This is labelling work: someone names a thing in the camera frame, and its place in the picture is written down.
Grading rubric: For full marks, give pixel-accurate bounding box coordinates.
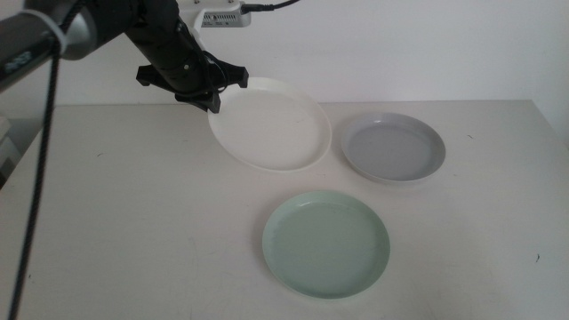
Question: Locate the white shallow bowl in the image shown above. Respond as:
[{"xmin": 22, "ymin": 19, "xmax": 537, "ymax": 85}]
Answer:
[{"xmin": 207, "ymin": 76, "xmax": 333, "ymax": 172}]

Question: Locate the pale green shallow bowl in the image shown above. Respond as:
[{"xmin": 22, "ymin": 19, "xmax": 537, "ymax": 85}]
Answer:
[{"xmin": 261, "ymin": 189, "xmax": 392, "ymax": 300}]

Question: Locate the grey shallow bowl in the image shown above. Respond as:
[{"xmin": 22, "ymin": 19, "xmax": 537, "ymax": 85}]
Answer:
[{"xmin": 341, "ymin": 111, "xmax": 447, "ymax": 184}]

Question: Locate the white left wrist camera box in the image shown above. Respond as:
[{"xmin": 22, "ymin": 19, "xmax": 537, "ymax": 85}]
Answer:
[{"xmin": 177, "ymin": 0, "xmax": 252, "ymax": 48}]

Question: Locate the white cable strap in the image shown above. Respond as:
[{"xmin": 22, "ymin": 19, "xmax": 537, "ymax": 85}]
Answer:
[{"xmin": 24, "ymin": 8, "xmax": 68, "ymax": 57}]

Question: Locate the black braided camera cable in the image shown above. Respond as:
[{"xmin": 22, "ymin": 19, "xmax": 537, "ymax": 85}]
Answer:
[{"xmin": 6, "ymin": 0, "xmax": 303, "ymax": 320}]

